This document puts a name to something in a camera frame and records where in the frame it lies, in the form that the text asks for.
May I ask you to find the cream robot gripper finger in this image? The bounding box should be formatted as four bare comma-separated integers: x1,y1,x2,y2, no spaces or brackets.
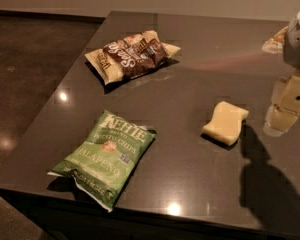
263,71,300,137

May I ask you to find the pale snack bag at edge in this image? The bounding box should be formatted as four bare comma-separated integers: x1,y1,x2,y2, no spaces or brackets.
262,27,288,54

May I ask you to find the brown sea salt chips bag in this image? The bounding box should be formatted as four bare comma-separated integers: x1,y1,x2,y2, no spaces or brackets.
85,30,181,85

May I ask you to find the green Kettle jalapeno chips bag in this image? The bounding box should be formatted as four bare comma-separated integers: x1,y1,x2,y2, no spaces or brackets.
48,110,156,212

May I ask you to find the yellow wavy sponge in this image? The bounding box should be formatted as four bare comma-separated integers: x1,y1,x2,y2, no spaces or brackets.
202,101,249,146

